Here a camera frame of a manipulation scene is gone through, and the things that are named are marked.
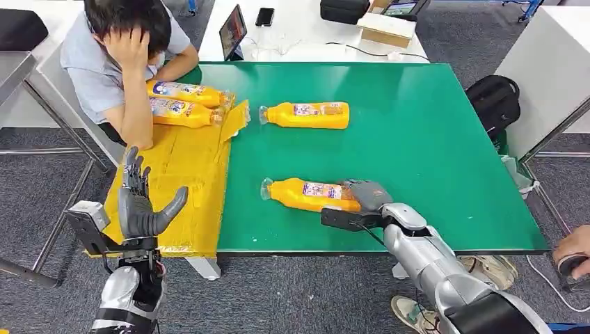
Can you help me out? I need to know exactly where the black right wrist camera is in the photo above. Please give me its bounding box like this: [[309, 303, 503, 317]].
[[320, 207, 384, 233]]

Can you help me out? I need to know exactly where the black cable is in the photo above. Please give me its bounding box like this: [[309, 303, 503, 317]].
[[324, 41, 431, 62]]

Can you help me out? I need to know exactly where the black cushion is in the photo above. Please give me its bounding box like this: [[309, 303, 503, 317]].
[[0, 8, 50, 52]]

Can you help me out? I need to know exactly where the white floor cable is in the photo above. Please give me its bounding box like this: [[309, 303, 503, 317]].
[[525, 255, 590, 315]]

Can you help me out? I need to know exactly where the yellow sheet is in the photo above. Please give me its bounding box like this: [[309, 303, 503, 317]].
[[103, 99, 252, 259]]

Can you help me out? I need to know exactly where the thin white cable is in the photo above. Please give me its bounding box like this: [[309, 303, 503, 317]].
[[243, 35, 303, 58]]

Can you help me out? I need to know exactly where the white side table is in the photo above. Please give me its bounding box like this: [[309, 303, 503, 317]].
[[494, 5, 590, 163]]

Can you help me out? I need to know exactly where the black phone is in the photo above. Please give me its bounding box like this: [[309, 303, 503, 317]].
[[255, 7, 276, 28]]

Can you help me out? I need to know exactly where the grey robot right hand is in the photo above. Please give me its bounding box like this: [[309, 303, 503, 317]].
[[341, 179, 394, 214]]

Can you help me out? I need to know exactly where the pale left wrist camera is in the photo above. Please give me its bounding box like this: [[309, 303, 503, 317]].
[[65, 200, 113, 257]]

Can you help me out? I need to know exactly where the white table leg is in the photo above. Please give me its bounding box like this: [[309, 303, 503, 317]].
[[184, 256, 223, 282]]

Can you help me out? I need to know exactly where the green bin with bag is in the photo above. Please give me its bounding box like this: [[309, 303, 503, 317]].
[[499, 134, 541, 200]]

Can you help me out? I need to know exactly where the person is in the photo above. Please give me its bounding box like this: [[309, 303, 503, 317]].
[[60, 0, 200, 151]]

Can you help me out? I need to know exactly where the steel frame table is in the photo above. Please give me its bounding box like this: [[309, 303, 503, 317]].
[[0, 50, 113, 289]]

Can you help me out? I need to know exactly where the cardboard box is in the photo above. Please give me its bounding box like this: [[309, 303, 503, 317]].
[[356, 12, 417, 50]]

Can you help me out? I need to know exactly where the black tablet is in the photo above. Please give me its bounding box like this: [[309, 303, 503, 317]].
[[218, 3, 248, 62]]

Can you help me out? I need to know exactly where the green mat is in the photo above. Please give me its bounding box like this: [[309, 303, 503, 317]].
[[178, 62, 550, 255]]

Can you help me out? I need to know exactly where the orange drink bottle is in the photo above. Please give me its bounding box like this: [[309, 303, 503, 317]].
[[148, 97, 227, 129], [258, 102, 350, 130], [260, 177, 362, 214], [146, 79, 235, 110]]

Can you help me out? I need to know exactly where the black bag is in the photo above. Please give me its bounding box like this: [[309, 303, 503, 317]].
[[319, 0, 372, 25]]

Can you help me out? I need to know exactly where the beige sneaker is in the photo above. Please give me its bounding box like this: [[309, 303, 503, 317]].
[[390, 294, 443, 334], [457, 255, 519, 292]]

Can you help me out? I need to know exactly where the handheld screen device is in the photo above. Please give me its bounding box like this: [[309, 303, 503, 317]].
[[381, 0, 432, 22]]

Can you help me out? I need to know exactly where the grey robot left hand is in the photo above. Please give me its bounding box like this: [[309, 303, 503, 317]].
[[117, 146, 189, 240]]

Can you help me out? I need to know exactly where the black backpack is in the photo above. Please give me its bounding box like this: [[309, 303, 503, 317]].
[[465, 74, 523, 140]]

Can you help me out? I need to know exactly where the black handheld controller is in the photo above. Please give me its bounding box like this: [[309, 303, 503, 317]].
[[557, 255, 590, 292]]

